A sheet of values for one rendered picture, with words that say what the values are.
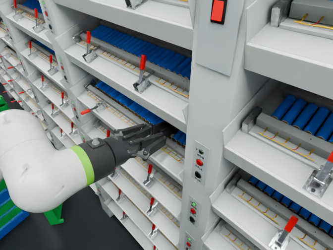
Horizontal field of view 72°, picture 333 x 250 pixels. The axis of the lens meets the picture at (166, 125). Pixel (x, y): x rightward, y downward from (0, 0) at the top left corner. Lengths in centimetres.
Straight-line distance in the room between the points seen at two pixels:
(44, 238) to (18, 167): 130
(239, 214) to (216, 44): 39
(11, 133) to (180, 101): 35
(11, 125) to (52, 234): 129
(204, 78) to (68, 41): 64
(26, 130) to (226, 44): 40
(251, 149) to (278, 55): 19
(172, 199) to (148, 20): 58
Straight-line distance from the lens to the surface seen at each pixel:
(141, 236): 144
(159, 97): 58
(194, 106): 46
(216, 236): 79
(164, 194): 85
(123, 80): 68
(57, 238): 174
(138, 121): 77
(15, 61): 211
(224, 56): 38
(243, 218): 60
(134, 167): 94
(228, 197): 62
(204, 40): 40
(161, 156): 70
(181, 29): 43
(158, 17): 48
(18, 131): 53
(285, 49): 35
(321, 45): 36
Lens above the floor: 145
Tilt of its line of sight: 38 degrees down
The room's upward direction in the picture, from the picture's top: straight up
